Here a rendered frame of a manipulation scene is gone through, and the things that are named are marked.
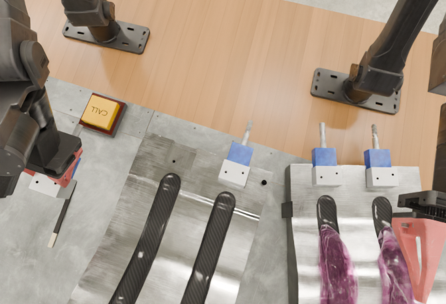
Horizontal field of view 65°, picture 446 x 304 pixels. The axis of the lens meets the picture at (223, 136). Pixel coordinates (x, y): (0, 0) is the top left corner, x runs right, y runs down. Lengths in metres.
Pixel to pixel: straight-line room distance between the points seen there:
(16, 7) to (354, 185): 0.63
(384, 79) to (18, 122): 0.60
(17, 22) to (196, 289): 0.48
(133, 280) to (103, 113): 0.35
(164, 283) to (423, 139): 0.63
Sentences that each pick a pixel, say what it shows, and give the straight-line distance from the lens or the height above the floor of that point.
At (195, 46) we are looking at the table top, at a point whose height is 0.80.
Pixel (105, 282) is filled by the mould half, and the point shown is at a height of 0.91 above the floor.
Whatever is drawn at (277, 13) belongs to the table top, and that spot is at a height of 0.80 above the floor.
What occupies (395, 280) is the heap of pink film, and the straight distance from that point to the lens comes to 0.70.
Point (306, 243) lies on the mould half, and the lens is 0.69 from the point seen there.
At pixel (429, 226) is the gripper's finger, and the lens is 0.37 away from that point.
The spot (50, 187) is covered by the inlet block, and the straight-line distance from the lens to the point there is 0.65.
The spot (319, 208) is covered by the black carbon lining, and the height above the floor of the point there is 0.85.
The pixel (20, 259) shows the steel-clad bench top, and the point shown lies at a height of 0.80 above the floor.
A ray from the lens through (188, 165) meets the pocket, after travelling 0.70.
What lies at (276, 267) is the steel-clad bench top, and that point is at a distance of 0.76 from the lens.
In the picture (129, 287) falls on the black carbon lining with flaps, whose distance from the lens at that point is 0.66.
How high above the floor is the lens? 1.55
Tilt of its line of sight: 75 degrees down
